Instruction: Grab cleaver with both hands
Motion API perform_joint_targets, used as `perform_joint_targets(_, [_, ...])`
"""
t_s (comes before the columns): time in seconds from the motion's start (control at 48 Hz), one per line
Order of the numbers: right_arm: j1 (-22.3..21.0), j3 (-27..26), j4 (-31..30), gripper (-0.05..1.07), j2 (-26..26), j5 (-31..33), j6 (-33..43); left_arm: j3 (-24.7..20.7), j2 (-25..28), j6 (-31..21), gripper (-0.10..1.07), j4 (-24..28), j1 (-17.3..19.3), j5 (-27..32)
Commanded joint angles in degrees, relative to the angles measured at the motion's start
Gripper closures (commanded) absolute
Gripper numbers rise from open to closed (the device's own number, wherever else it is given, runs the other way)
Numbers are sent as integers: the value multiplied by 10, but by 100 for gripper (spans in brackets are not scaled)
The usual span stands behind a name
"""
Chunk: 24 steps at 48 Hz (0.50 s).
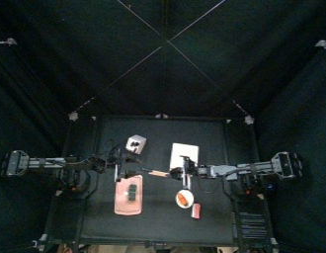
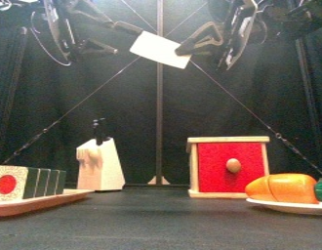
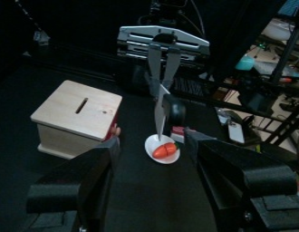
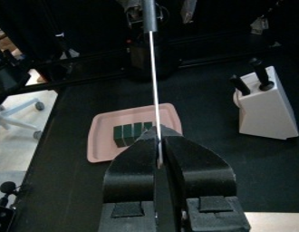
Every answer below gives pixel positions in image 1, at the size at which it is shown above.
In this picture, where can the dark green toy piece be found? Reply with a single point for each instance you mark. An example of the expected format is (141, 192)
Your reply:
(133, 192)

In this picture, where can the wooden box with slot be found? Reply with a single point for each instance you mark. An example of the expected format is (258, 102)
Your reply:
(185, 151)

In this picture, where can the metal frame bracket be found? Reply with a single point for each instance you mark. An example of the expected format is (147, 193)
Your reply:
(322, 43)
(249, 119)
(161, 116)
(74, 115)

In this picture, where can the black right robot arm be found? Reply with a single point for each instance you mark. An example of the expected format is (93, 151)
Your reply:
(257, 166)

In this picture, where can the red and white block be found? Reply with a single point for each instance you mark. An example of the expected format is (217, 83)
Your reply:
(196, 210)

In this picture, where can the pale cube with black knobs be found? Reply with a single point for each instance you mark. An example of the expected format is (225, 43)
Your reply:
(137, 142)

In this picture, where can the small white plate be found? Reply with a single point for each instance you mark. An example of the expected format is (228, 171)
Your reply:
(190, 197)

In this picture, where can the pink cutting board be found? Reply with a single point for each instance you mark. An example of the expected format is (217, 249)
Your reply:
(125, 204)

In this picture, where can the red ball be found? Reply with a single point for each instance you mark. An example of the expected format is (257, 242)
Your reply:
(184, 199)

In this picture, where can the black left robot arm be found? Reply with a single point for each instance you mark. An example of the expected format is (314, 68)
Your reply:
(51, 163)

